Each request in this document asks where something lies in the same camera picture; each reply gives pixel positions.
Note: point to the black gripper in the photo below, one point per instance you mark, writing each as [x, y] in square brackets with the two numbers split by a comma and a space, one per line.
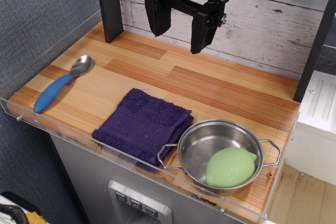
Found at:
[208, 15]

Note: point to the purple towel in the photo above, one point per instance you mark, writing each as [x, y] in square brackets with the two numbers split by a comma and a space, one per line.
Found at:
[142, 124]

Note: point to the dark frame post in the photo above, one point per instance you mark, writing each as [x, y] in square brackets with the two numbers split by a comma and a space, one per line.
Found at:
[316, 48]
[111, 19]

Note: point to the right dark frame post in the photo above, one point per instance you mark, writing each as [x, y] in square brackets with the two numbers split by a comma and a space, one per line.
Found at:
[316, 48]

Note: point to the white toy sink unit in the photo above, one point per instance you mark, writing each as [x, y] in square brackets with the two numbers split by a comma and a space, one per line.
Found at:
[311, 148]

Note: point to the stainless steel pot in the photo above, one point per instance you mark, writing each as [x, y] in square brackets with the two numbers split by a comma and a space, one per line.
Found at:
[202, 140]

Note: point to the blue handled metal spoon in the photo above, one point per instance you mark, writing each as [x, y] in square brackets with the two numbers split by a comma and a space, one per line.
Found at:
[80, 67]

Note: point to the silver dispenser button panel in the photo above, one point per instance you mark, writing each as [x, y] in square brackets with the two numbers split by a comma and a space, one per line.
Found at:
[131, 206]

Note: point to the clear acrylic table guard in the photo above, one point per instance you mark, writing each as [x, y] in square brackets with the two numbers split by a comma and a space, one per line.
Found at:
[247, 77]

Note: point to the green plastic lime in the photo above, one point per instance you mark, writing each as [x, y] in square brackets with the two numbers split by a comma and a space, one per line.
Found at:
[230, 167]

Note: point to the left dark frame post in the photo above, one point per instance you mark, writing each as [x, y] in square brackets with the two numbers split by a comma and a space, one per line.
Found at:
[111, 19]

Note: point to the grey toy fridge cabinet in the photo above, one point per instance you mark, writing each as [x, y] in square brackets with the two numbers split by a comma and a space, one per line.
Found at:
[91, 166]

